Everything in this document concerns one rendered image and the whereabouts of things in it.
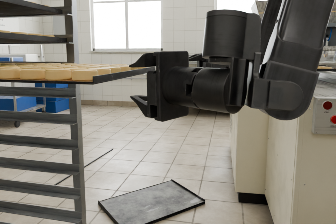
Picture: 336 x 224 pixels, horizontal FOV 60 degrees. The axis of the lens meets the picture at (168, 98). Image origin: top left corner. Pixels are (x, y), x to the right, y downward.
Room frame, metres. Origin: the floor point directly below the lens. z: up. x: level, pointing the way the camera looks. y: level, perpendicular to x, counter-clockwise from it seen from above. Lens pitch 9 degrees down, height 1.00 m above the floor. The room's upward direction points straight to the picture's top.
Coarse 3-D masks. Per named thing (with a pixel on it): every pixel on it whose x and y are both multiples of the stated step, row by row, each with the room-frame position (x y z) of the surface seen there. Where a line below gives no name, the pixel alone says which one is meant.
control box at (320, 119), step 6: (318, 102) 1.08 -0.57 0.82; (324, 102) 1.07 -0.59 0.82; (318, 108) 1.08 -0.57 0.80; (318, 114) 1.08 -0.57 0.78; (324, 114) 1.07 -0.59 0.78; (330, 114) 1.07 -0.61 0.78; (312, 120) 1.10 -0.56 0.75; (318, 120) 1.08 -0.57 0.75; (324, 120) 1.07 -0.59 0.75; (330, 120) 1.07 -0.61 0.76; (312, 126) 1.10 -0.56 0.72; (318, 126) 1.08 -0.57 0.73; (324, 126) 1.07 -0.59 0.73; (330, 126) 1.07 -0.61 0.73; (312, 132) 1.09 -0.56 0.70; (318, 132) 1.08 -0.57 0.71; (324, 132) 1.07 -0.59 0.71; (330, 132) 1.07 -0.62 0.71
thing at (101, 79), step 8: (120, 72) 0.64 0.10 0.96; (128, 72) 0.68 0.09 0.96; (136, 72) 0.74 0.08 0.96; (144, 72) 0.80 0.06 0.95; (0, 80) 0.56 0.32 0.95; (8, 80) 0.56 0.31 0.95; (16, 80) 0.55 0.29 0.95; (24, 80) 0.55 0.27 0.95; (32, 80) 0.55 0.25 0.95; (40, 80) 0.54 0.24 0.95; (96, 80) 0.53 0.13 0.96; (104, 80) 0.56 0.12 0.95; (112, 80) 0.59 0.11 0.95
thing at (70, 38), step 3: (57, 36) 0.99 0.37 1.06; (60, 36) 0.99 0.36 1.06; (63, 36) 0.99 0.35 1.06; (66, 36) 0.98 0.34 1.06; (69, 36) 0.98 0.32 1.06; (72, 36) 0.98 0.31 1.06; (69, 39) 0.98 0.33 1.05; (72, 39) 0.98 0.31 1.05; (60, 42) 0.96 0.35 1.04; (63, 42) 0.96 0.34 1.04; (66, 42) 0.96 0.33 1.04; (69, 42) 0.96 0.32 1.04; (72, 42) 0.98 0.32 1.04
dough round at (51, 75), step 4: (48, 72) 0.56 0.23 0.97; (52, 72) 0.56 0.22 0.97; (56, 72) 0.56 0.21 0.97; (60, 72) 0.56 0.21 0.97; (64, 72) 0.57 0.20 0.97; (68, 72) 0.58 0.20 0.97; (48, 76) 0.56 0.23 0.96; (52, 76) 0.56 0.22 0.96; (56, 76) 0.56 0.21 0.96; (60, 76) 0.56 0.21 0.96; (64, 76) 0.57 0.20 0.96; (68, 76) 0.58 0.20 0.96; (52, 80) 0.56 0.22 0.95; (56, 80) 0.56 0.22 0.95; (60, 80) 0.56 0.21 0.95
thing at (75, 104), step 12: (72, 0) 0.99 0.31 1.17; (72, 12) 0.98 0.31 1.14; (72, 24) 0.98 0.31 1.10; (72, 48) 0.98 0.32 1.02; (72, 60) 0.98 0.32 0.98; (72, 84) 0.98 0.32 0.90; (72, 108) 0.99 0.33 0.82; (72, 132) 0.99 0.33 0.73; (72, 156) 0.99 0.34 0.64; (84, 180) 1.01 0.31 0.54; (84, 192) 1.00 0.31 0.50; (84, 204) 1.00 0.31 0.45; (84, 216) 1.00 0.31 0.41
